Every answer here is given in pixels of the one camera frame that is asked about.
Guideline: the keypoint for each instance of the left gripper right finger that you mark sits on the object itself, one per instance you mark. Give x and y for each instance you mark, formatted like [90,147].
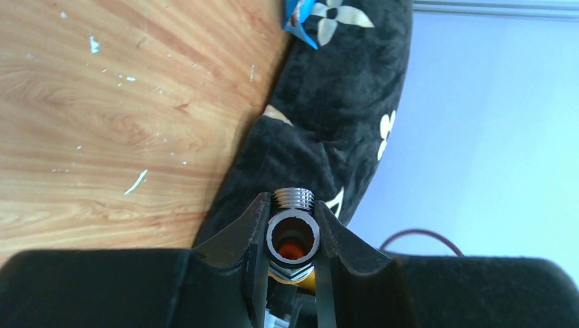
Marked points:
[359,286]

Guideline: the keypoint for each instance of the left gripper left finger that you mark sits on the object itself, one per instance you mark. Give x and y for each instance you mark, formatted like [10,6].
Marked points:
[220,283]

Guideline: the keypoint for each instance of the yellow brass water faucet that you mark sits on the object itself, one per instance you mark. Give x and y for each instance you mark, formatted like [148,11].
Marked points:
[292,249]

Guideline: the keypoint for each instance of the silver threaded pipe fitting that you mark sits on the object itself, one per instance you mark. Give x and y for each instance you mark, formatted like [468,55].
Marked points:
[292,236]

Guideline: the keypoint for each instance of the black floral blanket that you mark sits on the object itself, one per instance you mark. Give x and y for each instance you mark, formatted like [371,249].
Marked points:
[329,117]

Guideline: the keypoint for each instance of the blue plastic bag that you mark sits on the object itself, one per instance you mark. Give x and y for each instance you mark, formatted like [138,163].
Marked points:
[295,13]

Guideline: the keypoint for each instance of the aluminium frame rail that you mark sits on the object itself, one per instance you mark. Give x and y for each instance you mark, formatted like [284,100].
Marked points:
[550,10]

